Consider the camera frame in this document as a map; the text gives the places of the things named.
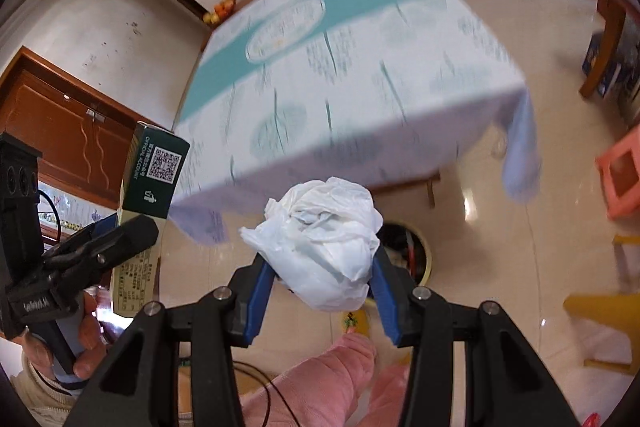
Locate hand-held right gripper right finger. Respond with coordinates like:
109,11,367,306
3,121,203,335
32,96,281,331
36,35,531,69
371,247,583,427

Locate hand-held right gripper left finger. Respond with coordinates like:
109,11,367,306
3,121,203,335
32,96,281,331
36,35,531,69
62,256,277,427

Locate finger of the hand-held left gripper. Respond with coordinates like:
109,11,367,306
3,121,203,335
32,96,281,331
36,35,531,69
75,212,122,240
75,214,161,279

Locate yellow-rimmed bin with black liner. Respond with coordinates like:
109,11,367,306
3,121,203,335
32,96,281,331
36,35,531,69
360,219,433,308

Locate green and cream carton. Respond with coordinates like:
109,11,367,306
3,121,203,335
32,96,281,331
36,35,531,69
111,121,192,317

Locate white plastic bag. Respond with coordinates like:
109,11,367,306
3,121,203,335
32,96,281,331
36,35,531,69
239,177,385,313

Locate person's left forearm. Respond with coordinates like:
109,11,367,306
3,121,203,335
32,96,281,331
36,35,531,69
10,347,88,418

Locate person's left hand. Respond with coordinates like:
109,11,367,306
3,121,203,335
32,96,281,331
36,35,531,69
72,288,110,380

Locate yellow patterned slipper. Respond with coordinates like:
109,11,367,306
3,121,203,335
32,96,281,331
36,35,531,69
341,311,373,335

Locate brown wooden door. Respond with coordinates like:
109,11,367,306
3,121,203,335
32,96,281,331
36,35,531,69
0,47,151,210

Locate person's pink trousers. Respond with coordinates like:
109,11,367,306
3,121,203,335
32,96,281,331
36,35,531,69
240,332,416,427

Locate yellow wooden chair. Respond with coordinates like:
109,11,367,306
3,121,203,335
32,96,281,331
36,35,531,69
562,234,640,375

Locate table with white-teal cloth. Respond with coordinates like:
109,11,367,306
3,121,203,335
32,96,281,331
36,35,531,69
170,0,543,248

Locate heap of orange fruits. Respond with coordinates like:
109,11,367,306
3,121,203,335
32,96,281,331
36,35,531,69
202,0,238,26

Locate pink plastic stool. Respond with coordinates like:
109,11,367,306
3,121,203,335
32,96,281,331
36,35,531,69
595,127,640,220

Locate blue cardboard box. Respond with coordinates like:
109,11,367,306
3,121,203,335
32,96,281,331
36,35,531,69
582,32,623,100

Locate wooden side table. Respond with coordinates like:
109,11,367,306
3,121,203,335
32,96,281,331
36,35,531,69
555,0,640,100

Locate black cable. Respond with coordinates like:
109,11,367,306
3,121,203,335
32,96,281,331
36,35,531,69
232,359,301,427

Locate wooden table frame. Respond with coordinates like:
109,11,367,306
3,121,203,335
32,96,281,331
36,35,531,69
370,167,441,208

